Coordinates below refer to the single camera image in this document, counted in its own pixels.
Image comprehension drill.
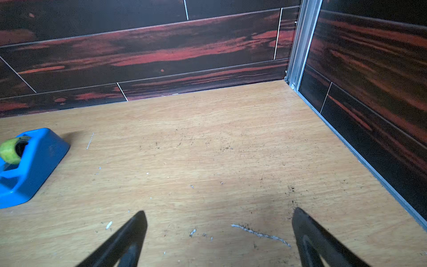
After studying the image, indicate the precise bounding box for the green tape roll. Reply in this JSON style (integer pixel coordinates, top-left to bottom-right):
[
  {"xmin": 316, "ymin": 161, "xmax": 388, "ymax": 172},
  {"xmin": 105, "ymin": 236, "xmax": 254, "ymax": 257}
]
[{"xmin": 1, "ymin": 136, "xmax": 31, "ymax": 165}]

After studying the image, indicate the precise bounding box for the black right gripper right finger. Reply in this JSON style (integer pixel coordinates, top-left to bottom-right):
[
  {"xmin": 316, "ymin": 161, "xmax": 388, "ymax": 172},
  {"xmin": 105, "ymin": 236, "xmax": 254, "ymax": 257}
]
[{"xmin": 292, "ymin": 208, "xmax": 368, "ymax": 267}]

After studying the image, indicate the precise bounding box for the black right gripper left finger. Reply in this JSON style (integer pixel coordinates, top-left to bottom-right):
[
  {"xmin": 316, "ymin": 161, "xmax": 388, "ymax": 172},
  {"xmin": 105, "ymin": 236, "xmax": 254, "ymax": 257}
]
[{"xmin": 78, "ymin": 210, "xmax": 148, "ymax": 267}]

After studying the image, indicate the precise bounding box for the blue tape dispenser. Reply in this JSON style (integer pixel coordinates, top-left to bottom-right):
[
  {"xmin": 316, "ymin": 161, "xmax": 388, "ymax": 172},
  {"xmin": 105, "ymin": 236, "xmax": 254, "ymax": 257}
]
[{"xmin": 1, "ymin": 128, "xmax": 70, "ymax": 209}]

